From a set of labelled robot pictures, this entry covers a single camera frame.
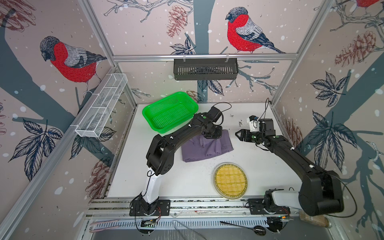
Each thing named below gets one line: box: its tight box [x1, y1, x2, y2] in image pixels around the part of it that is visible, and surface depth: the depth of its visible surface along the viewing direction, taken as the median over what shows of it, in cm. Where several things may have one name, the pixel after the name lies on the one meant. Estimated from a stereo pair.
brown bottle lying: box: [299, 209, 332, 229], surface depth 67 cm
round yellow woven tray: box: [212, 162, 248, 200], surface depth 83 cm
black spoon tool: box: [219, 221, 267, 236], surface depth 68 cm
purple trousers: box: [181, 129, 234, 163], surface depth 92 cm
